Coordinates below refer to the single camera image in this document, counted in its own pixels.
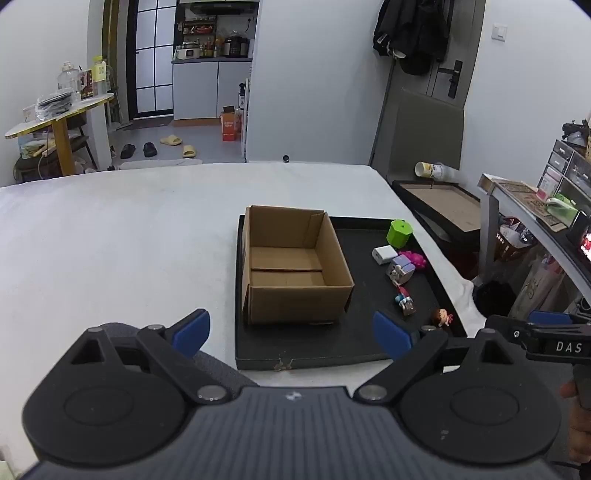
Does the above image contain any pile of plastic bags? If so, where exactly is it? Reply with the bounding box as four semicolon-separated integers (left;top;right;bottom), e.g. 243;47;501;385
36;89;75;121

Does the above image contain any yellow drink bottle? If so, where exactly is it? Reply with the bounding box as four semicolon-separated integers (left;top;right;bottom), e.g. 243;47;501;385
91;55;108;96

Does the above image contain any red blue small figure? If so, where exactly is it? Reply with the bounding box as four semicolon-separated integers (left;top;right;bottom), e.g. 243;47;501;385
394;285;417;317

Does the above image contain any black-framed brown tray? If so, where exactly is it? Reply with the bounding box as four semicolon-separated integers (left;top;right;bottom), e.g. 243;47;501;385
392;180;483;245

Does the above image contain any grey entrance door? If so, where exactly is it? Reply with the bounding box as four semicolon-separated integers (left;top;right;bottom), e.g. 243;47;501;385
369;0;485;171

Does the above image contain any black bag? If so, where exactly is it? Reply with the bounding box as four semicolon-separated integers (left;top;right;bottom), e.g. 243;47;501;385
475;279;518;319

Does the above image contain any green white tissue pack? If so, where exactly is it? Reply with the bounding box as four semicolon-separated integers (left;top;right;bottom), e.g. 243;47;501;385
546;194;580;224

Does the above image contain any green hexagonal lidded container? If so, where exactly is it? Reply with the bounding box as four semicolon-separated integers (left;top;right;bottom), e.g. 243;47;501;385
387;220;414;247

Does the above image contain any white floor mat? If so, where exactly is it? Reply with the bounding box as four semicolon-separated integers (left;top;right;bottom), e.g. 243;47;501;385
120;158;204;169

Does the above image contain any stack of paper cups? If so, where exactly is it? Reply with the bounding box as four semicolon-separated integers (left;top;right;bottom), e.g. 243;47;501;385
414;161;462;182

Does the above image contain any clear glass jar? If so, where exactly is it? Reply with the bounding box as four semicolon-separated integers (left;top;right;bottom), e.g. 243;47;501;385
57;61;80;92

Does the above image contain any orange cardboard box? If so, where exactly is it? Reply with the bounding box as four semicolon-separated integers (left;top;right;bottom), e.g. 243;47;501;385
219;106;243;141

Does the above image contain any grey drawer organizer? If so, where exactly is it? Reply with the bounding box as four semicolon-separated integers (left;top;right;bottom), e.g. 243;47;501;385
538;138;591;208

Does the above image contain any person's right hand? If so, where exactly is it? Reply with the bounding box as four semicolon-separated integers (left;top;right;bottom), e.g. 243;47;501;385
560;381;591;463

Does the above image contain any black tray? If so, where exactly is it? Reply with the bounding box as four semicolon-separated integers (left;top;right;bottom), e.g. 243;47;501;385
235;215;468;371

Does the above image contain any black framed glass door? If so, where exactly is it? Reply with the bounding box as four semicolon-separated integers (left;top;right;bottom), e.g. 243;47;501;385
127;0;178;121

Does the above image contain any white kitchen cabinet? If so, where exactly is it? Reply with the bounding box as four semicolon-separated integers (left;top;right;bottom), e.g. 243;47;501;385
172;59;252;120

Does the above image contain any grey leaning board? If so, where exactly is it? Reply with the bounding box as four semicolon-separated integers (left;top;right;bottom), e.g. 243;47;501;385
372;88;465;183

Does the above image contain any yellow wooden table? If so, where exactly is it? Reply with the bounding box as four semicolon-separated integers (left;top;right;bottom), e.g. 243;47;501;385
4;93;116;176

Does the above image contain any grey side desk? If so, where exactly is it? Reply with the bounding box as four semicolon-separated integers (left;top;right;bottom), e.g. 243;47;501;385
478;174;591;296

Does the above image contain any woven basket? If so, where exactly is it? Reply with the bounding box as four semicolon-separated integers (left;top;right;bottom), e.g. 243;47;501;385
496;228;532;261

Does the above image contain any black door handle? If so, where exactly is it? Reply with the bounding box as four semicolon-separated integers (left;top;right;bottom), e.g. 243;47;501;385
438;60;463;99

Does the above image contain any black hanging jacket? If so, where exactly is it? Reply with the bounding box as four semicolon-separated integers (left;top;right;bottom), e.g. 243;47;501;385
373;0;451;76

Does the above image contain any beige tote bag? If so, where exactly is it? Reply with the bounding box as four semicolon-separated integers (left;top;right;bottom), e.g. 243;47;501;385
508;258;583;324

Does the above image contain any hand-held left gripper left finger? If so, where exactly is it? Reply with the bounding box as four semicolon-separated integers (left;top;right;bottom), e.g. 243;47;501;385
69;308;234;406

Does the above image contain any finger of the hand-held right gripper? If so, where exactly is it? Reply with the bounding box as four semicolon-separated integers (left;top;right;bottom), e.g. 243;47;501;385
487;311;575;344

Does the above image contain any brown cardboard box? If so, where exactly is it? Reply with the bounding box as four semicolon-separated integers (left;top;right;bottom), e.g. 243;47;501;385
241;205;355;325

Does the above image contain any purple white cube toy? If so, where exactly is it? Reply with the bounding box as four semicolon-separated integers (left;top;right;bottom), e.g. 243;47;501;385
387;255;416;284

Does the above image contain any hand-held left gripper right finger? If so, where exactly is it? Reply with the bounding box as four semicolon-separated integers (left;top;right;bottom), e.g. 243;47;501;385
353;311;525;404

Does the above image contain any dark chair under table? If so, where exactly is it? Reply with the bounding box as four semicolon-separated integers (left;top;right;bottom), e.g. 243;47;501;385
14;134;98;183

